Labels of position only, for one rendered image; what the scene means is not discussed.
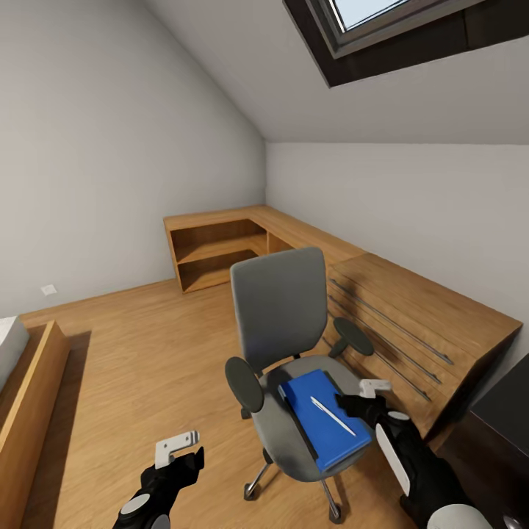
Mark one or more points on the desk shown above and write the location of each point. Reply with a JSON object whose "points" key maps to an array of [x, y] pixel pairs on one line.
{"points": [[504, 410]]}

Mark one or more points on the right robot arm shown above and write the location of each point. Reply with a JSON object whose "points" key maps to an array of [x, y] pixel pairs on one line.
{"points": [[429, 482]]}

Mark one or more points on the pen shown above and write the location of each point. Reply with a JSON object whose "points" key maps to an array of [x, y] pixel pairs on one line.
{"points": [[335, 417]]}

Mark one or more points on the folder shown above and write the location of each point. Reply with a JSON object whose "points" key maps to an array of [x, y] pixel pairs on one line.
{"points": [[328, 442]]}

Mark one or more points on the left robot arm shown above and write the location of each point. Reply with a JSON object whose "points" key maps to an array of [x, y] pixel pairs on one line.
{"points": [[150, 506]]}

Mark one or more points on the swivel chair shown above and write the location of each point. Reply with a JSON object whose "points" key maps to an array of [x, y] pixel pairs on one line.
{"points": [[280, 302]]}

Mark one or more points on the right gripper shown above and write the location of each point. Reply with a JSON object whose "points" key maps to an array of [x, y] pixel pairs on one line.
{"points": [[357, 406]]}

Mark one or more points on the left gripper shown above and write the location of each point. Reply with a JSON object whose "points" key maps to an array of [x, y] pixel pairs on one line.
{"points": [[182, 472]]}

